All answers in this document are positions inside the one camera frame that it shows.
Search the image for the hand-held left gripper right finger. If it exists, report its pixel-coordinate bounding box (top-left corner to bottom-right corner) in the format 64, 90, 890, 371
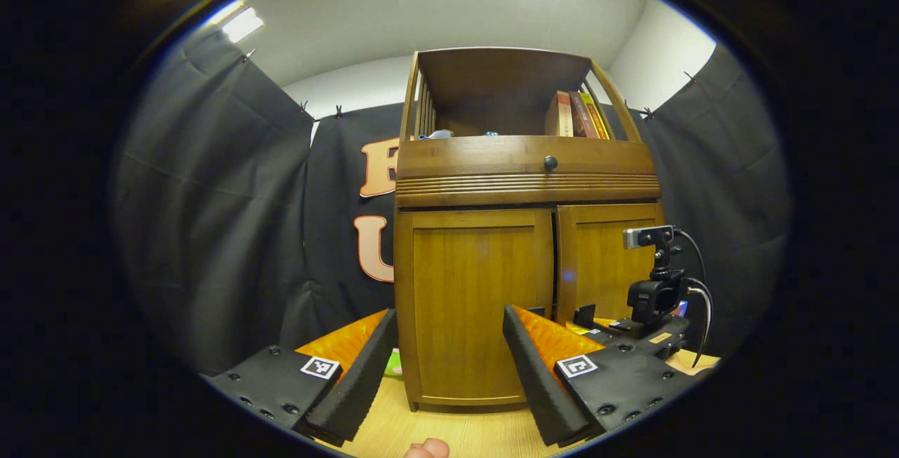
502, 305, 696, 447

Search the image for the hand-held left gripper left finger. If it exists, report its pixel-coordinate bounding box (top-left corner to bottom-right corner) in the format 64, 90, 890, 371
200, 308, 399, 447

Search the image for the wooden shoe cabinet door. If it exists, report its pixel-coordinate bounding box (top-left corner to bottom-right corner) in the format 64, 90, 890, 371
395, 209, 556, 408
555, 204, 664, 325

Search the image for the wooden double-door shoe cabinet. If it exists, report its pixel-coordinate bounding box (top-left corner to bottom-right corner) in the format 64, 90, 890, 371
393, 47, 664, 413

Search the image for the yellow book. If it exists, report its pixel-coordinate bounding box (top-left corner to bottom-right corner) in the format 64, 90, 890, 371
579, 91, 610, 140

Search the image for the brown book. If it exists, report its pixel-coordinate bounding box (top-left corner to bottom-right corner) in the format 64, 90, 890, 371
569, 91, 598, 139

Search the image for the wooden drawer with black knob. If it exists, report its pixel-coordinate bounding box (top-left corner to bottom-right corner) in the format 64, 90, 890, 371
395, 135, 661, 181

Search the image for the tan red book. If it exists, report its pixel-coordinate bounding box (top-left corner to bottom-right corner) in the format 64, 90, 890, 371
544, 91, 573, 137

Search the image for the black backdrop cloth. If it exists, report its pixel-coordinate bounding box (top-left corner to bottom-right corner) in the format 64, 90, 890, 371
112, 26, 794, 374

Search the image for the ceiling light strip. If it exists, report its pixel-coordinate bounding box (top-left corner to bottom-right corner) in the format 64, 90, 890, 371
221, 7, 265, 44

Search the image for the black camera cable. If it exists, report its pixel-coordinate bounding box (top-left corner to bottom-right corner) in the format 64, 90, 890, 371
674, 229, 714, 369

